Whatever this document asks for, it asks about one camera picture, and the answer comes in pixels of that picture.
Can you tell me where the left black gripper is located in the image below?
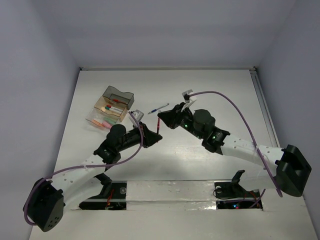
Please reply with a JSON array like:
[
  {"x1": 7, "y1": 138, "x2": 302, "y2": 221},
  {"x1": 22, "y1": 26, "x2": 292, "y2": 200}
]
[{"x1": 116, "y1": 120, "x2": 161, "y2": 152}]

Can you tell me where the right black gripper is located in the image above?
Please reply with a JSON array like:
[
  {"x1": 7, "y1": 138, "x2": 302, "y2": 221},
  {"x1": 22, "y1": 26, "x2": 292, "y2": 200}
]
[{"x1": 157, "y1": 103, "x2": 204, "y2": 141}]

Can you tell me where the long red pen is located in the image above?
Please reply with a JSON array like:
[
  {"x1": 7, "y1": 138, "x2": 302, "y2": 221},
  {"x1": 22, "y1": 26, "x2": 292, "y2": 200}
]
[{"x1": 156, "y1": 118, "x2": 161, "y2": 134}]

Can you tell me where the green highlighter marker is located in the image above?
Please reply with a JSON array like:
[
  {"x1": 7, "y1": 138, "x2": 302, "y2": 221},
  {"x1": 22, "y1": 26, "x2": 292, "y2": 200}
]
[{"x1": 103, "y1": 117, "x2": 117, "y2": 125}]

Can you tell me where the teal capped white pen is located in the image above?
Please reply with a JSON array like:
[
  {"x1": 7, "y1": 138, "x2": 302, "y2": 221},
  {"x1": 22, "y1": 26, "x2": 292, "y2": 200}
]
[{"x1": 105, "y1": 106, "x2": 122, "y2": 113}]

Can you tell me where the pink highlighter marker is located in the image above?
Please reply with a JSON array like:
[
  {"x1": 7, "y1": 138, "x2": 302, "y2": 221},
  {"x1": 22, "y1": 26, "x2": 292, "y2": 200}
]
[{"x1": 101, "y1": 121, "x2": 113, "y2": 129}]

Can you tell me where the orange highlighter marker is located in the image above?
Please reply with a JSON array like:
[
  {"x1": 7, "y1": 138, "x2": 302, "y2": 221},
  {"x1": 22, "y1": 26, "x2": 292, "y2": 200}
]
[{"x1": 91, "y1": 119, "x2": 104, "y2": 128}]

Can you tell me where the red gel pen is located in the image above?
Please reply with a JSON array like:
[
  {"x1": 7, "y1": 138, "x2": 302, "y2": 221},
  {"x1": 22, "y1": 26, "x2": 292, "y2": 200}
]
[{"x1": 111, "y1": 98, "x2": 127, "y2": 105}]

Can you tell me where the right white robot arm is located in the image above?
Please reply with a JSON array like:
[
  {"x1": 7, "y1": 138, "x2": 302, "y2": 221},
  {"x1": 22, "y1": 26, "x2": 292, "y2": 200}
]
[{"x1": 157, "y1": 103, "x2": 312, "y2": 197}]

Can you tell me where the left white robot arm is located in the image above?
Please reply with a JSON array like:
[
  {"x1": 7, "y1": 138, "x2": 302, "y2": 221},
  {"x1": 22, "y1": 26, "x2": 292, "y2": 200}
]
[{"x1": 22, "y1": 122, "x2": 163, "y2": 232}]

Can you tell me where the blue ballpoint pen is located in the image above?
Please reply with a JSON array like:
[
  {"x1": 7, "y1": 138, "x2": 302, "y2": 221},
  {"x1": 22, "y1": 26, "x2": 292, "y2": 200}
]
[{"x1": 148, "y1": 103, "x2": 170, "y2": 115}]

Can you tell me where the clear plastic container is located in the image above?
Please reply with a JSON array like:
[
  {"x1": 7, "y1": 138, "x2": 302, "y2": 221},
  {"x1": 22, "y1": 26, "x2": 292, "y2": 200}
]
[{"x1": 85, "y1": 107, "x2": 119, "y2": 131}]

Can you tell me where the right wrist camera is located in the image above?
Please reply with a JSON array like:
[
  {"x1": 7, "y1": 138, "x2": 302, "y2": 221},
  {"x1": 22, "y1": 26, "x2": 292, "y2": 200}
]
[{"x1": 181, "y1": 89, "x2": 197, "y2": 112}]

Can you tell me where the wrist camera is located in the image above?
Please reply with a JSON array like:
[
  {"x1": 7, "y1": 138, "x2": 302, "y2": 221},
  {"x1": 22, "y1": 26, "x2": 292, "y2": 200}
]
[
  {"x1": 181, "y1": 89, "x2": 197, "y2": 112},
  {"x1": 128, "y1": 109, "x2": 144, "y2": 124}
]

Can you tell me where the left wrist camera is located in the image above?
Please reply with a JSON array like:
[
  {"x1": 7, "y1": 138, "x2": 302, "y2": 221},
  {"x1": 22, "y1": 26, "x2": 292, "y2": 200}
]
[{"x1": 128, "y1": 109, "x2": 144, "y2": 124}]

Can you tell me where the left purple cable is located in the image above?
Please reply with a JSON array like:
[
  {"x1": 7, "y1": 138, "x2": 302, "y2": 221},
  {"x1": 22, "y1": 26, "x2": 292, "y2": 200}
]
[{"x1": 23, "y1": 112, "x2": 146, "y2": 227}]

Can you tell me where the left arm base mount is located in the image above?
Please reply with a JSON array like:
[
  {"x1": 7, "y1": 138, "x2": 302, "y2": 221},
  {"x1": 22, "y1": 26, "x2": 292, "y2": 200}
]
[{"x1": 78, "y1": 173, "x2": 127, "y2": 211}]

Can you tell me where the aluminium side rail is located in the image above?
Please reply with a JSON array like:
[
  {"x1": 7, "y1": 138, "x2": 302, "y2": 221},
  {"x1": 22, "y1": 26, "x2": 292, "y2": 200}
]
[{"x1": 249, "y1": 68, "x2": 280, "y2": 147}]

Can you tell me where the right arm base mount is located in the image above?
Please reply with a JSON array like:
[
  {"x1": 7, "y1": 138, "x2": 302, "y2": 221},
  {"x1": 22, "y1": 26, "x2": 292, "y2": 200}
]
[{"x1": 212, "y1": 170, "x2": 263, "y2": 210}]

